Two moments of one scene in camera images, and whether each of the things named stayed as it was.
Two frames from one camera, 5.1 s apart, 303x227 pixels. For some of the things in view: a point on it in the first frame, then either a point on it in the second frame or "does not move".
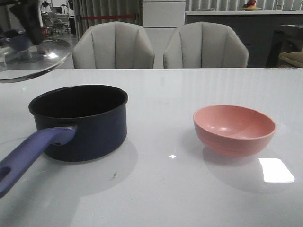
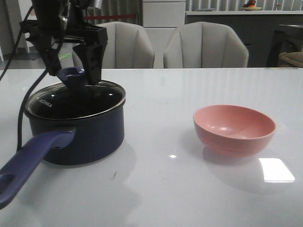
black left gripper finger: (28, 13) → (65, 19)
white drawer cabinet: (160, 19) does not move
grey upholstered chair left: (113, 45) does not move
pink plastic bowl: (233, 130) does not move
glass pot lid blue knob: (20, 59) → (73, 98)
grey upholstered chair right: (204, 45) does not move
